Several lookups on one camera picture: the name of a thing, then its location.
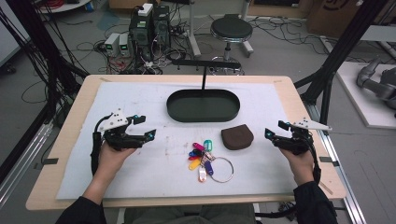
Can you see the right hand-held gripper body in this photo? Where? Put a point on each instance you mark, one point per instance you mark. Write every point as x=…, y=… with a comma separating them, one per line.
x=300, y=141

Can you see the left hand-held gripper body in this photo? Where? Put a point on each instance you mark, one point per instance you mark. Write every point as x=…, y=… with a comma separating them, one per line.
x=116, y=123

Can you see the brown pouch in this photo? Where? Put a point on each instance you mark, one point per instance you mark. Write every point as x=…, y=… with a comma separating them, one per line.
x=237, y=137

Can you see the black key holder with tray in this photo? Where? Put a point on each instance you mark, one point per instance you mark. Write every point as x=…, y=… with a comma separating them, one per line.
x=202, y=107

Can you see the person's right hand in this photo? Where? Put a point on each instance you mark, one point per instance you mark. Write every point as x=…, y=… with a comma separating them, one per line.
x=300, y=166

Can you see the person's left hand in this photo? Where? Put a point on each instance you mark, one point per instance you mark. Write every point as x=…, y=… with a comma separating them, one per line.
x=112, y=160

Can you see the black tape piece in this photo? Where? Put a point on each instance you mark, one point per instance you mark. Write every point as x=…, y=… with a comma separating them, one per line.
x=49, y=161
x=328, y=160

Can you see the white foam mat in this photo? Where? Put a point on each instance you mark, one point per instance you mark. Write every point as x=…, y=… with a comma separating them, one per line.
x=140, y=174

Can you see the white platform board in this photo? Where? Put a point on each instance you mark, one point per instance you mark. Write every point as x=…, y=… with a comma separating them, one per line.
x=364, y=105

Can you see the grey power supply unit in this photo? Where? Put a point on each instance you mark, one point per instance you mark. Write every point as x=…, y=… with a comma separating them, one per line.
x=124, y=43
x=111, y=43

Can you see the black computer tower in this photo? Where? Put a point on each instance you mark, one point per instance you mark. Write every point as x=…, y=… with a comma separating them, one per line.
x=161, y=26
x=140, y=34

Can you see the grey desk leg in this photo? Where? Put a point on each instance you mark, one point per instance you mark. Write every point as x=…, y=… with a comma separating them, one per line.
x=246, y=37
x=193, y=31

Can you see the black round stool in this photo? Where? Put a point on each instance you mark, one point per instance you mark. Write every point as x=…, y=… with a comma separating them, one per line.
x=232, y=28

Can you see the white box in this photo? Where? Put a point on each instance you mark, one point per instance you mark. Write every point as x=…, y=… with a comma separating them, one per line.
x=145, y=9

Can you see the cardboard box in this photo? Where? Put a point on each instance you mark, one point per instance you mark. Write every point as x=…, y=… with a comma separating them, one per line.
x=330, y=18

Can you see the white round table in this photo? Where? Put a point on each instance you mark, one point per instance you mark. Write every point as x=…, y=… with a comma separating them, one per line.
x=65, y=6

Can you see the white panel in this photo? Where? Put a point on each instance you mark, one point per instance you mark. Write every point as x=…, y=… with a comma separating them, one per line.
x=7, y=34

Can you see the aluminium rail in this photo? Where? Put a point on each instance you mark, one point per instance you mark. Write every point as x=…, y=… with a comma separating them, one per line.
x=345, y=186
x=25, y=155

